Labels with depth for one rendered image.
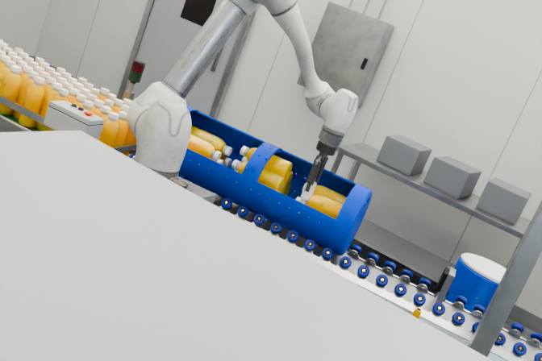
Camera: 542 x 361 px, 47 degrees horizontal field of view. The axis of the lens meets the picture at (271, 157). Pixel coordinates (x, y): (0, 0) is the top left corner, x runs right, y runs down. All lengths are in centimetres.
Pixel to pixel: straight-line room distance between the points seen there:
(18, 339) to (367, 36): 528
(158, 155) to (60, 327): 150
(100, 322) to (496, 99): 521
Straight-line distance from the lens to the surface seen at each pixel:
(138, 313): 62
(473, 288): 284
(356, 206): 235
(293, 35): 219
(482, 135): 567
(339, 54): 575
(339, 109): 233
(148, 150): 205
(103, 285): 65
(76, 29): 771
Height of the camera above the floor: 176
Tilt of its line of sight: 13 degrees down
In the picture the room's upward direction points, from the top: 21 degrees clockwise
